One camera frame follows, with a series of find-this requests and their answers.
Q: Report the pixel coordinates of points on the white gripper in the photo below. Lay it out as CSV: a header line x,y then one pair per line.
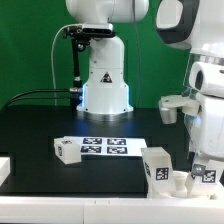
x,y
206,130

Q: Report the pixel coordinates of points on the white round stool seat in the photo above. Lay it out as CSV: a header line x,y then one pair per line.
x,y
180,185

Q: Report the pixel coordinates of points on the white marker sheet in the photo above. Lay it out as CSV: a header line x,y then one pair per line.
x,y
109,146

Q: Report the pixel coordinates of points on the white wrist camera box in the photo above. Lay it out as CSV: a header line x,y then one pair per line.
x,y
168,106

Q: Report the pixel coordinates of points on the black camera stand pole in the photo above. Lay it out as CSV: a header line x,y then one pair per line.
x,y
77,48

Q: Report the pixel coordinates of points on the black camera on stand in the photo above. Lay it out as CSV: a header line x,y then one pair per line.
x,y
89,30

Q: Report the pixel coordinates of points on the white front rail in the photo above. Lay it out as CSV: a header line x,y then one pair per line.
x,y
34,210

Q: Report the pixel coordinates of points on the white left rail block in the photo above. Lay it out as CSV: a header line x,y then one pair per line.
x,y
4,169

